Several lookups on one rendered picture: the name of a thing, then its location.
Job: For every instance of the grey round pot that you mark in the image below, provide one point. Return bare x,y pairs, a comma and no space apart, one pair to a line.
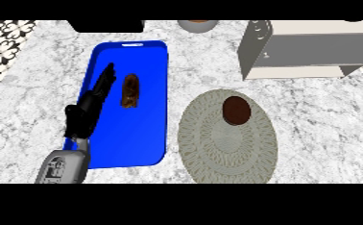
198,25

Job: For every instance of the dark brown round squash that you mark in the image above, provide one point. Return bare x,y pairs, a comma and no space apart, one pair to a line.
236,110

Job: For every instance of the blue cutting board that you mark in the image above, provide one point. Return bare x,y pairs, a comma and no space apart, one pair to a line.
134,129

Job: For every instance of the brown oblong vegetable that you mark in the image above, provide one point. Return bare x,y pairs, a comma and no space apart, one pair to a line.
130,91

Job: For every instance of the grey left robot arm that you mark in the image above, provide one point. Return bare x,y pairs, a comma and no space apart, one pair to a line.
64,166

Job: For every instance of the black appliance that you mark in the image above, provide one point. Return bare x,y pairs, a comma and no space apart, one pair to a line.
108,26

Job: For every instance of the black white patterned tile panel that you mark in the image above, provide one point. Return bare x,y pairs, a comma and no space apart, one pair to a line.
12,43

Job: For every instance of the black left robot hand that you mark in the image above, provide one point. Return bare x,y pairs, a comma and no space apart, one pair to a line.
87,108

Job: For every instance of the white tiered shelf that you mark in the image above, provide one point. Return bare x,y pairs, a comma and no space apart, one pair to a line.
303,49

